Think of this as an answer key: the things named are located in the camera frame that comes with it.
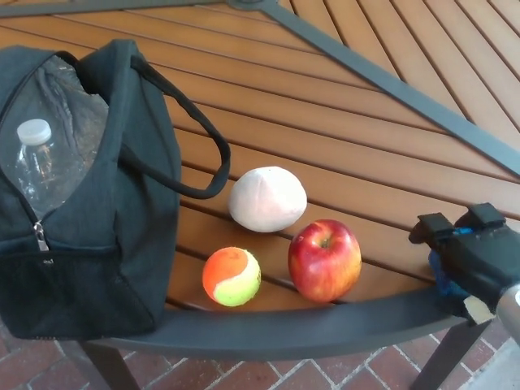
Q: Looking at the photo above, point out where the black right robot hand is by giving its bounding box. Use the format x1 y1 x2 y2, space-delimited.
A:
408 202 520 326

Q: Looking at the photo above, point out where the blue rubik cube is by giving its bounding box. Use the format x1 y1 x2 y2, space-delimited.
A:
427 227 475 306

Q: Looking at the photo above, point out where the red apple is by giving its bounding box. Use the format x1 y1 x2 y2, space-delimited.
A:
288 219 362 304

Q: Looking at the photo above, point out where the clear plastic water bottle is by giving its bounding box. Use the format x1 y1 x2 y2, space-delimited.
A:
10 118 109 220

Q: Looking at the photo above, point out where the white round soft toy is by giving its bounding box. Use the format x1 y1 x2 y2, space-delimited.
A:
227 165 308 233

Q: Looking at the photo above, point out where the orange and yellow tennis ball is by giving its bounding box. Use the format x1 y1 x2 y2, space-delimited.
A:
201 246 262 306

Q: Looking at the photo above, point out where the dark grey insulated lunch bag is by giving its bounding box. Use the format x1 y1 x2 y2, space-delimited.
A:
0 39 232 340

